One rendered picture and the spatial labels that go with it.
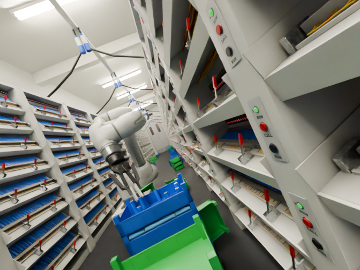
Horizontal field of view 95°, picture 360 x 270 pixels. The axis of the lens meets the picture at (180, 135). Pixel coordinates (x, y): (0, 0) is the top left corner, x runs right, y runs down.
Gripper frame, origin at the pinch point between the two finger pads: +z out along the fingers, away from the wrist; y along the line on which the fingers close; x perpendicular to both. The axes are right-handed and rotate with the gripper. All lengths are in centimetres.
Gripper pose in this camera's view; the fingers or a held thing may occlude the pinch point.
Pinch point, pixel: (136, 192)
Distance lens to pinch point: 80.0
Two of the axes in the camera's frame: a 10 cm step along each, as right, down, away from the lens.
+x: 3.1, -5.9, -7.4
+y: -7.4, 3.5, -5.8
